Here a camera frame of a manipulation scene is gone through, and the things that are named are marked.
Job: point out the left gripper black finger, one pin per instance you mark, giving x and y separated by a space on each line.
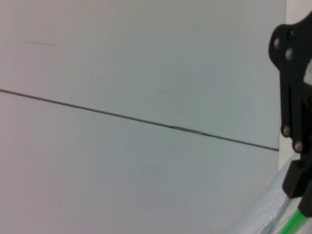
307 206
291 102

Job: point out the clear green-zip document bag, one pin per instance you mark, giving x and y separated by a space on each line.
265 214

